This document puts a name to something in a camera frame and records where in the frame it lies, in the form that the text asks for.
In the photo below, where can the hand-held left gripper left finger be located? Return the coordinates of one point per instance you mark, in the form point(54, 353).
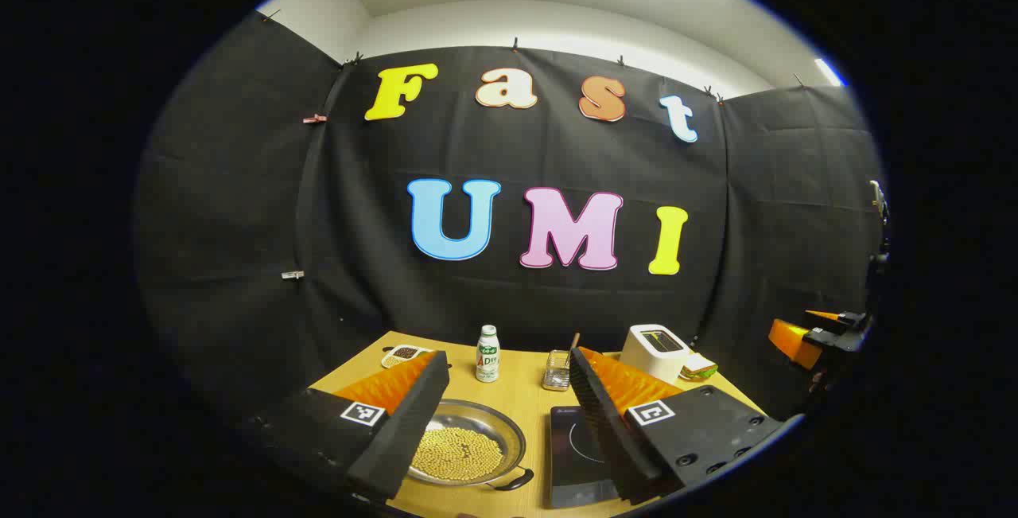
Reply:
point(413, 422)

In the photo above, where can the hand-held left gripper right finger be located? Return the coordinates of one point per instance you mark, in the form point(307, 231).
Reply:
point(600, 422)

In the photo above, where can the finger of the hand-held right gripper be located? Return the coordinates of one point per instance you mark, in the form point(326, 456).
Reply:
point(791, 343)
point(823, 315)

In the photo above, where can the black induction cooktop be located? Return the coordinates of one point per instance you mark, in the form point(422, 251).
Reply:
point(576, 454)

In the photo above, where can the pile of soybeans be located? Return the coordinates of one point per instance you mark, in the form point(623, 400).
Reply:
point(461, 454)

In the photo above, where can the stainless steel pot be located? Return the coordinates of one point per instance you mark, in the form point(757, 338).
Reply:
point(477, 418)

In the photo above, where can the white divided bean dish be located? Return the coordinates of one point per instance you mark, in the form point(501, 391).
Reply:
point(402, 354)

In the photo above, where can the white toaster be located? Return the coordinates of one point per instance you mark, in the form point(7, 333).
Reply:
point(648, 363)

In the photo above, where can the lettuce sandwich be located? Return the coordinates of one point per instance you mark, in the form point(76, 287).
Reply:
point(698, 365)

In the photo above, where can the white milk drink bottle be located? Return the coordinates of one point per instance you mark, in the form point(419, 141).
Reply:
point(487, 359)

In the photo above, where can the black backdrop cloth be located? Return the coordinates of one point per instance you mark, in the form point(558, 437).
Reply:
point(358, 223)

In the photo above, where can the ceiling light strip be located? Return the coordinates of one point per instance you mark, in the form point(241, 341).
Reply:
point(829, 72)

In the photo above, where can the pink backdrop clip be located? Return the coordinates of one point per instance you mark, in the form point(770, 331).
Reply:
point(315, 118)

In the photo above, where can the row of black backdrop clips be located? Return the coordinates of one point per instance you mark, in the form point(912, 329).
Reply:
point(515, 44)

